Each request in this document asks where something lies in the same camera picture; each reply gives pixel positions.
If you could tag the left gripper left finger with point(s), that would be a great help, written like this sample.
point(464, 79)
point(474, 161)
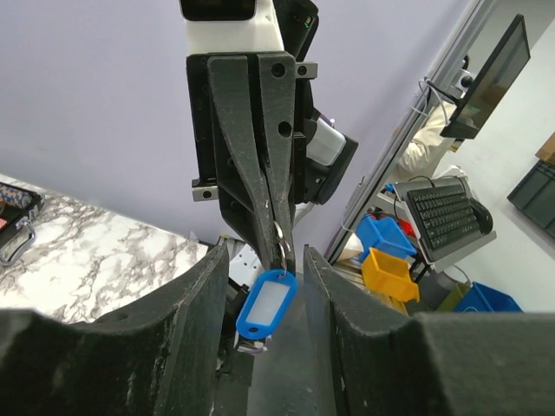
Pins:
point(155, 356)

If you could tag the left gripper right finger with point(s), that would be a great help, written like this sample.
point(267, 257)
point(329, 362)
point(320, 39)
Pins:
point(370, 359)

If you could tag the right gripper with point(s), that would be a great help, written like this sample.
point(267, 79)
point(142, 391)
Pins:
point(252, 121)

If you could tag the blue key tag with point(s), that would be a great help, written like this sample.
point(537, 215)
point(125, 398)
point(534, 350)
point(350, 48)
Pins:
point(266, 304)

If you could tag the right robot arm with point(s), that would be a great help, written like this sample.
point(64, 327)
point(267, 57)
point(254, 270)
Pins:
point(329, 152)

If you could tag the yellow storage bin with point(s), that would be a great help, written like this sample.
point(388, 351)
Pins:
point(390, 276)

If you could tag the blue storage bin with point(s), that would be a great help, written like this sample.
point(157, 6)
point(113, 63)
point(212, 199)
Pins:
point(384, 235)

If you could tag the black keyboard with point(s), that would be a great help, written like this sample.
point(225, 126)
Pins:
point(444, 216)

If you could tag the black computer mouse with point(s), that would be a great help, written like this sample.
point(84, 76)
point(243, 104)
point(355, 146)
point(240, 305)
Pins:
point(483, 216)

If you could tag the black poker chip case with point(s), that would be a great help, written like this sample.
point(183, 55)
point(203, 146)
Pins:
point(19, 208)

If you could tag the black monitor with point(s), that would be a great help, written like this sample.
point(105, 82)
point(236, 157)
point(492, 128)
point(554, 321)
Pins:
point(500, 71)

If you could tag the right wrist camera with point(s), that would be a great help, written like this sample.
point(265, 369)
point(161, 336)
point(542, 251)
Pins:
point(225, 27)

